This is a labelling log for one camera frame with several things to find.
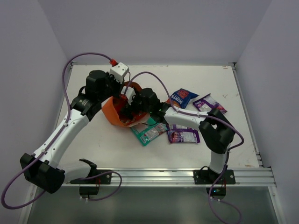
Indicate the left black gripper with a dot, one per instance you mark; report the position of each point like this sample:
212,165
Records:
117,92

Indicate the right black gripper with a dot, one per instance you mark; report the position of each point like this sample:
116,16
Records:
127,109

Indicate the large red snack packet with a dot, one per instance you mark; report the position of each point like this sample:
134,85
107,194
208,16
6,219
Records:
118,104

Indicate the orange paper bag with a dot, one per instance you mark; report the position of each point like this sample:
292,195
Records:
111,114

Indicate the teal snack packet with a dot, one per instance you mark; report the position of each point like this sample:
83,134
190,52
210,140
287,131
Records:
147,131

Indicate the blue Burts crisps packet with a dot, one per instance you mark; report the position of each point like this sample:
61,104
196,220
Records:
181,98

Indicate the purple snack packet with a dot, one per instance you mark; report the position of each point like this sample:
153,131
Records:
182,134
207,103

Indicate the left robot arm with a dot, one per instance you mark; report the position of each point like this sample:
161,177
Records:
42,167

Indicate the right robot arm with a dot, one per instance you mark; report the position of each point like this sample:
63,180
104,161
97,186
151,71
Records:
215,129

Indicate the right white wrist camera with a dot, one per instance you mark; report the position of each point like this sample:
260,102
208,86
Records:
129,93

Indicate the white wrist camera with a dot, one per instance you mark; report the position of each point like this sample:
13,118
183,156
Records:
129,93
119,70

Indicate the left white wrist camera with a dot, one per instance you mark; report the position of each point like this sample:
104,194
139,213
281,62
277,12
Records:
119,70

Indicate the aluminium front rail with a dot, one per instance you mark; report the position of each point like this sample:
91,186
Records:
158,177

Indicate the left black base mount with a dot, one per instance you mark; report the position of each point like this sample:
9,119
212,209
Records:
90,188

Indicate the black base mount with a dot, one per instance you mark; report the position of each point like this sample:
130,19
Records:
206,176
90,188

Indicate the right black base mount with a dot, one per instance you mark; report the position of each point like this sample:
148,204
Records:
206,176

